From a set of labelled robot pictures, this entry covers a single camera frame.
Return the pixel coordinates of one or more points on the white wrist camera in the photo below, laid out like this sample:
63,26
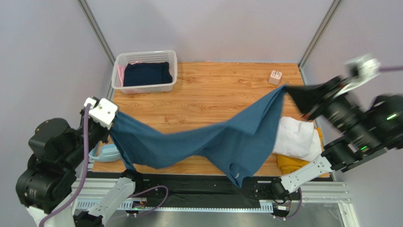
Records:
361,70
102,111

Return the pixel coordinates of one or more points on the aluminium corner post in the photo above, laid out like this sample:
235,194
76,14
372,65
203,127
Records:
335,4
85,7

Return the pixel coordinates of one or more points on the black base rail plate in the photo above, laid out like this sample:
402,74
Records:
204,191

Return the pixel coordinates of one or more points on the light blue plastic object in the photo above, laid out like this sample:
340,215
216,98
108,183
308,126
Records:
107,153

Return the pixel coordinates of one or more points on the right aluminium corner post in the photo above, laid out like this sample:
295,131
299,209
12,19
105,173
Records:
335,4

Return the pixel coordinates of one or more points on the white folded t shirt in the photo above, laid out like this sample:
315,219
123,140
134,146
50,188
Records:
297,139

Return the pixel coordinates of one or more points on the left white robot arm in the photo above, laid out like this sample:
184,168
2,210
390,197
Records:
57,170

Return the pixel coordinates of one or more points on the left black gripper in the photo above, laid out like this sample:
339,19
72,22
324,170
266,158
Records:
107,130

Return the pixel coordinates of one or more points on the yellow folded t shirt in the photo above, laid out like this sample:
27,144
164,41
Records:
292,160

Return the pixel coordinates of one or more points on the pink cube block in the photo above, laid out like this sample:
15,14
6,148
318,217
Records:
275,77

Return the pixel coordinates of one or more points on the left aluminium corner post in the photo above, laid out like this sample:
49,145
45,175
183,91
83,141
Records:
85,7

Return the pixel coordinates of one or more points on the navy folded t shirt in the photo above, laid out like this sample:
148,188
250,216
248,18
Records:
143,74

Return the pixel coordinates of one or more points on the teal blue t shirt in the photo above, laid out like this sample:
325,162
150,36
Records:
238,147

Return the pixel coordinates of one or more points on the white plastic laundry basket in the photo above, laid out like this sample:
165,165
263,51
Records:
146,57

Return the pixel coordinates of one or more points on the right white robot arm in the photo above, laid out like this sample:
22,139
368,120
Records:
365,134

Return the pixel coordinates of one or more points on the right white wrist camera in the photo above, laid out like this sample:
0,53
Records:
361,70

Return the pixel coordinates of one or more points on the pink t shirt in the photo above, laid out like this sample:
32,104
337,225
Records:
121,73

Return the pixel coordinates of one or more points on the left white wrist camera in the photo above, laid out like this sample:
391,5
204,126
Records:
102,111

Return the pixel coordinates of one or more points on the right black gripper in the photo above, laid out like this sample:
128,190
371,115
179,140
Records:
319,102

